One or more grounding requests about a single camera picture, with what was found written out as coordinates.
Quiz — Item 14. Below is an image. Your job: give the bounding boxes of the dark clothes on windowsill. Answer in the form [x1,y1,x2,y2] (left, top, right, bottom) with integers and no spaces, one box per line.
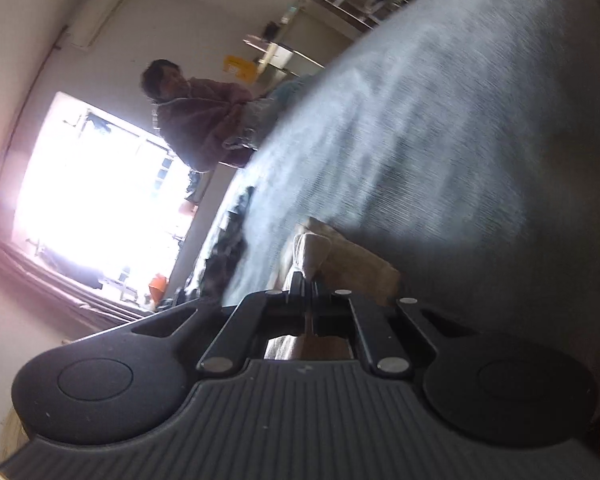
[45,252,107,289]

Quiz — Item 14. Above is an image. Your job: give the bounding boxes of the orange container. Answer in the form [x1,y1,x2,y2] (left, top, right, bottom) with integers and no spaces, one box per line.
[147,274,169,302]

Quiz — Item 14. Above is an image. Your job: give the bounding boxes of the beige pants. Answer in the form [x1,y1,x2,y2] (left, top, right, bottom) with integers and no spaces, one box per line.
[264,217,402,362]

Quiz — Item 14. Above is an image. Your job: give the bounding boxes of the yellow wall item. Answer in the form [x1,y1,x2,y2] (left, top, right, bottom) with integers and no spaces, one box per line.
[222,55,259,84]

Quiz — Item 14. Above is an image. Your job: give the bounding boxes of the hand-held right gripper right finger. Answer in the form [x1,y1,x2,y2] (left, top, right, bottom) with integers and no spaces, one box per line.
[309,277,481,377]

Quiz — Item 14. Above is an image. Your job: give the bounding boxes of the white air conditioner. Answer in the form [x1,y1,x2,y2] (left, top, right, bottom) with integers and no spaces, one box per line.
[64,0,135,51]

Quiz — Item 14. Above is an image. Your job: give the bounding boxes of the bright window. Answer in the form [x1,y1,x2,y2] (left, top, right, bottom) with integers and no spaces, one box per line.
[12,91,206,307]

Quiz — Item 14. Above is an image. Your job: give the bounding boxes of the small cream table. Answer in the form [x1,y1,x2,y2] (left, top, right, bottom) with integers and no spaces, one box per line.
[242,10,342,87]

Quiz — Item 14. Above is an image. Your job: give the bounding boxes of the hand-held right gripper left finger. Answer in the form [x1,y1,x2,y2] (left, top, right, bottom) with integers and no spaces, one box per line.
[130,270,308,373]

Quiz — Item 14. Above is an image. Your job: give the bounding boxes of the dark plaid shirt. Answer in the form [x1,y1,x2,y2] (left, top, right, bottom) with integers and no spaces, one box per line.
[200,187,256,297]

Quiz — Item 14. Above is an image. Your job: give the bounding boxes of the pale curtain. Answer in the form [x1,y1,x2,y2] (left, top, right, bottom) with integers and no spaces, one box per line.
[0,242,147,332]

